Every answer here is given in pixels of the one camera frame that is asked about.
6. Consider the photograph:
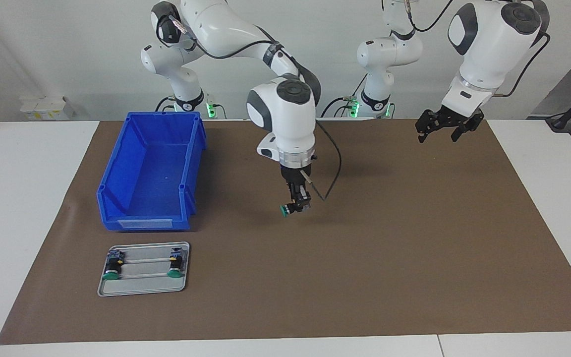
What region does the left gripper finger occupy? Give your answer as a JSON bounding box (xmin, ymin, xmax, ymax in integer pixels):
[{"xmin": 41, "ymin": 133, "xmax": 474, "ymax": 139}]
[
  {"xmin": 452, "ymin": 112, "xmax": 485, "ymax": 143},
  {"xmin": 415, "ymin": 110, "xmax": 442, "ymax": 143}
]

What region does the green lit base connector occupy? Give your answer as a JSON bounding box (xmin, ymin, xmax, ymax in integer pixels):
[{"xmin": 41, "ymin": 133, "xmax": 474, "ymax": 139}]
[
  {"xmin": 205, "ymin": 92, "xmax": 227, "ymax": 119},
  {"xmin": 343, "ymin": 94, "xmax": 361, "ymax": 119}
]

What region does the brown table mat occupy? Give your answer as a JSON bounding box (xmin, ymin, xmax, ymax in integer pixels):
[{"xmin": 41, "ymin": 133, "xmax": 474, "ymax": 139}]
[{"xmin": 0, "ymin": 118, "xmax": 571, "ymax": 345}]

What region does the blue plastic storage bin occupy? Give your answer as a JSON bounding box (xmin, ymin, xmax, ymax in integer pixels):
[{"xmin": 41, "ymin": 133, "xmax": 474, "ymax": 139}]
[{"xmin": 96, "ymin": 111, "xmax": 208, "ymax": 233}]

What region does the grey metal tray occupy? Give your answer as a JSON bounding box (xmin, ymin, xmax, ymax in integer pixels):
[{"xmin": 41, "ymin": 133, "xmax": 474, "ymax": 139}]
[{"xmin": 97, "ymin": 241, "xmax": 190, "ymax": 298}]

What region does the white cardboard box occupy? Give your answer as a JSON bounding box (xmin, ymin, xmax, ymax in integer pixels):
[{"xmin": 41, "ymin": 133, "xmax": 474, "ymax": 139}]
[{"xmin": 20, "ymin": 96, "xmax": 76, "ymax": 121}]

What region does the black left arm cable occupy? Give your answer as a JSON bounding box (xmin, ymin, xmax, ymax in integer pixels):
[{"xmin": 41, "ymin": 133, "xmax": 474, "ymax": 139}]
[{"xmin": 404, "ymin": 0, "xmax": 551, "ymax": 97}]

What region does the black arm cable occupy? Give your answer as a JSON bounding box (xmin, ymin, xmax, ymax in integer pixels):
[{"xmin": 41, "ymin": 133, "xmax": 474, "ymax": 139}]
[
  {"xmin": 164, "ymin": 15, "xmax": 342, "ymax": 201},
  {"xmin": 404, "ymin": 0, "xmax": 551, "ymax": 97}
]

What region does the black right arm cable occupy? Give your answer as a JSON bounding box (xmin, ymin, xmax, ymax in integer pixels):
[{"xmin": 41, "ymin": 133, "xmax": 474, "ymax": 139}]
[{"xmin": 164, "ymin": 15, "xmax": 342, "ymax": 201}]

